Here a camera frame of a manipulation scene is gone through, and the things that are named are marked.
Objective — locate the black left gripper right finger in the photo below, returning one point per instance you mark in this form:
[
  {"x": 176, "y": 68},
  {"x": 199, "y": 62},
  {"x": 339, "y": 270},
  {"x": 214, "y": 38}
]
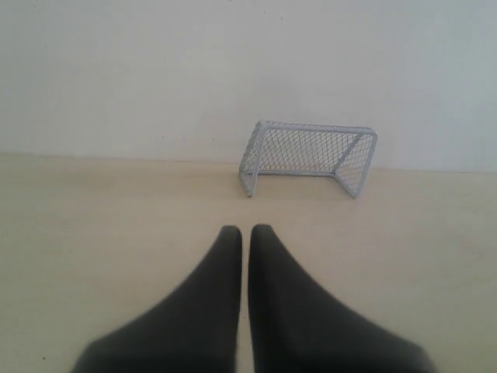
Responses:
[{"x": 297, "y": 326}]

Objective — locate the white miniature soccer goal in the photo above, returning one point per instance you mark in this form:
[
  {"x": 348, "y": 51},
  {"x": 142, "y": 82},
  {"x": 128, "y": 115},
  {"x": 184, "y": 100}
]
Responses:
[{"x": 283, "y": 149}]

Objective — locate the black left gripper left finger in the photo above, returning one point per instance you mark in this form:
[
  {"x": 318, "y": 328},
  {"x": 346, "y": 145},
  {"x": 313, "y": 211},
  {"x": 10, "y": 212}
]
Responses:
[{"x": 194, "y": 329}]

